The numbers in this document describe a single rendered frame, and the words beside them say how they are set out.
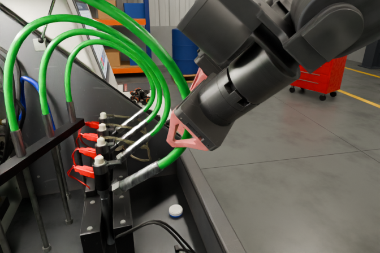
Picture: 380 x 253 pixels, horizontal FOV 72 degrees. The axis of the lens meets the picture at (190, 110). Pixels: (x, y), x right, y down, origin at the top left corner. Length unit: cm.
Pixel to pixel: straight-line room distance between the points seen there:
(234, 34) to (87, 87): 62
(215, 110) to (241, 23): 10
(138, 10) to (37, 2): 499
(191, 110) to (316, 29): 15
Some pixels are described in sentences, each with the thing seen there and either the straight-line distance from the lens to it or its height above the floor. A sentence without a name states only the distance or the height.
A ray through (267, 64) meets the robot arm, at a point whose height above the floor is 134.
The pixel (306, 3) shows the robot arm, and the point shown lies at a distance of 24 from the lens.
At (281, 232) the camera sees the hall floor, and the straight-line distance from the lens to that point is 200.
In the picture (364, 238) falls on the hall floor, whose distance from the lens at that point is 219.
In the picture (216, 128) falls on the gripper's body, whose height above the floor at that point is 125.
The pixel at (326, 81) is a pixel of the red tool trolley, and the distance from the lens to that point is 461.
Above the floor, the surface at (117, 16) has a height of 138.
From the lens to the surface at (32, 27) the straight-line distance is 56.
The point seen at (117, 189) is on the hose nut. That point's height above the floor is 112.
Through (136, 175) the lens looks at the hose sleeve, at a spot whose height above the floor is 114.
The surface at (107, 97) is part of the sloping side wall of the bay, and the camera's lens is 82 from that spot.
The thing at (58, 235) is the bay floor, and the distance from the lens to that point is 84.
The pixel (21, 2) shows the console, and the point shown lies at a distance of 85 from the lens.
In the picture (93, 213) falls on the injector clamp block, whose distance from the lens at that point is 63.
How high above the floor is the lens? 139
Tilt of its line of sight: 21 degrees down
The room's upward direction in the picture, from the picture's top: straight up
